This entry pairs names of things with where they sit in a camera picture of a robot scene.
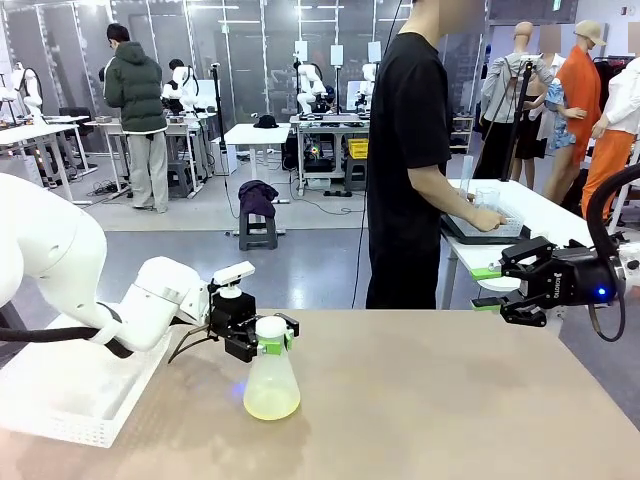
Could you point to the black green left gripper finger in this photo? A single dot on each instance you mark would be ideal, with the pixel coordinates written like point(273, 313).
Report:
point(245, 345)
point(294, 330)

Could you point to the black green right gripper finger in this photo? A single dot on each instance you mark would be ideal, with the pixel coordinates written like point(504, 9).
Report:
point(522, 307)
point(525, 255)

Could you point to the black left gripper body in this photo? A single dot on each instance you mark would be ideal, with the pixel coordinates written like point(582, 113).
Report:
point(232, 310)

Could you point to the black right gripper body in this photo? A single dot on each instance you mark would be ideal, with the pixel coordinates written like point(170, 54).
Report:
point(575, 280)

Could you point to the white round flask cap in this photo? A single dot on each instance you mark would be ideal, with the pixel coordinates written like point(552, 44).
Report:
point(270, 325)

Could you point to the white perforated basket with label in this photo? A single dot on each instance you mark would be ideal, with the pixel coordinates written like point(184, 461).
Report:
point(515, 225)

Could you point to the translucent conical flask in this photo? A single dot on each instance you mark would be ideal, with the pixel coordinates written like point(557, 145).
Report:
point(272, 390)

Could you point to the clear plastic beaker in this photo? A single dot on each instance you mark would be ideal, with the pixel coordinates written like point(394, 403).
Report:
point(487, 197)

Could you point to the clear plastic graduated cylinder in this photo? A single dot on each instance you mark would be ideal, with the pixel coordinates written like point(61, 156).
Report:
point(466, 175)

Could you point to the person's right forearm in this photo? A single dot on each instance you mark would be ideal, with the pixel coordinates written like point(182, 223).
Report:
point(450, 207)

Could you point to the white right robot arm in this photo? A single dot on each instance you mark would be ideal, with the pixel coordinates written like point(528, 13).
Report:
point(631, 265)

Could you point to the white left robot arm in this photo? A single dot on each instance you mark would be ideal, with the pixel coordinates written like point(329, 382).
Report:
point(50, 250)

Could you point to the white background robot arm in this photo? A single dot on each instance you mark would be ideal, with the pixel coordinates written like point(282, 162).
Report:
point(306, 97)
point(30, 90)
point(369, 72)
point(187, 87)

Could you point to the person's right hand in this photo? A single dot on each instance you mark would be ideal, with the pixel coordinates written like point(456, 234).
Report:
point(487, 219)

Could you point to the white side table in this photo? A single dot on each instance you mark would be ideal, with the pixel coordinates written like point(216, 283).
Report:
point(545, 210)

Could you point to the black flat tray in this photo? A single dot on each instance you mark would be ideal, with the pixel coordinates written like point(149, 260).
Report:
point(460, 235)

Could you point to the grey plastic stool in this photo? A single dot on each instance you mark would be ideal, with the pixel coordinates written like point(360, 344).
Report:
point(355, 167)
point(257, 235)
point(180, 172)

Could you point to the dark purple cloth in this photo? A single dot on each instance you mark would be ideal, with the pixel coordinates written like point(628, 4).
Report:
point(257, 195)

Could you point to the mannequin with orange trousers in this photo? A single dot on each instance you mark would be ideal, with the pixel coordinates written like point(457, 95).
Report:
point(612, 150)

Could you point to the figure in blue floral dress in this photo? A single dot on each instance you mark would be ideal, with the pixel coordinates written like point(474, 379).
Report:
point(557, 115)

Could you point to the black floor power strip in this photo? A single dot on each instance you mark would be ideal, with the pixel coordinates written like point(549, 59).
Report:
point(340, 193)

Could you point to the black tripod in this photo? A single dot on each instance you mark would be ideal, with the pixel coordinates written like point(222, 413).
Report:
point(520, 110)

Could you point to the person in black t-shirt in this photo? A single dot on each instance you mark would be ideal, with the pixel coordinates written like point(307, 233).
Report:
point(405, 150)

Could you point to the mannequin in orange cloth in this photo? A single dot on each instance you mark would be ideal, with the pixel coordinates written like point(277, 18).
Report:
point(582, 100)

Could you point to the mannequin in grey shirt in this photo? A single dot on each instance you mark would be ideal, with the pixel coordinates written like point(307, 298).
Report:
point(500, 85)

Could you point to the white standing desk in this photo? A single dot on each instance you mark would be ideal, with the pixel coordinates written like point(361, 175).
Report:
point(257, 134)

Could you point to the white perforated plastic basket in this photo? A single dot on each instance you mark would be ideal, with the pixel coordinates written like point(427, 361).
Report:
point(75, 425)

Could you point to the black hat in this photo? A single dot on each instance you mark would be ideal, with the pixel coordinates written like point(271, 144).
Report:
point(265, 121)

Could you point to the yellow plastic crate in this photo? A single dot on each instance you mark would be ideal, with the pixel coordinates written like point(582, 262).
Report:
point(357, 148)

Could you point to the black light stand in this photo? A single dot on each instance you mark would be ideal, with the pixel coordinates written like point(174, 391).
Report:
point(218, 100)

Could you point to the beige baseball cap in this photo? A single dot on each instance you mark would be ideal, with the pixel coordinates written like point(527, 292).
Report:
point(590, 31)

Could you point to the person in green puffer jacket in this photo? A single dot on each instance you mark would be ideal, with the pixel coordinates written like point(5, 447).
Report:
point(135, 90)

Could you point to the black office chair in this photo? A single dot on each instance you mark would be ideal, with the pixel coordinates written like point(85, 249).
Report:
point(72, 120)

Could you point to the person with black hair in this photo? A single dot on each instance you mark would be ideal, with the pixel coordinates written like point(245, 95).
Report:
point(176, 65)

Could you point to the white rectangular panel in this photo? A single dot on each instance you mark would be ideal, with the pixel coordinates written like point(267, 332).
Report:
point(374, 50)
point(337, 54)
point(301, 50)

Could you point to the white long workbench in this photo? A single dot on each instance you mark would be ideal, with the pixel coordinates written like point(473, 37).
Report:
point(30, 134)

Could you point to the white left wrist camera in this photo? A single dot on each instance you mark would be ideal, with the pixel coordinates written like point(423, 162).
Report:
point(232, 272)

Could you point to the white workbench with grey frame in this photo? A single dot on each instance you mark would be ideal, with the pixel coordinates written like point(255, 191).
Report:
point(195, 120)

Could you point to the metal frame robot table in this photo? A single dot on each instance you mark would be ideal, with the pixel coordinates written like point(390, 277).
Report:
point(325, 119)

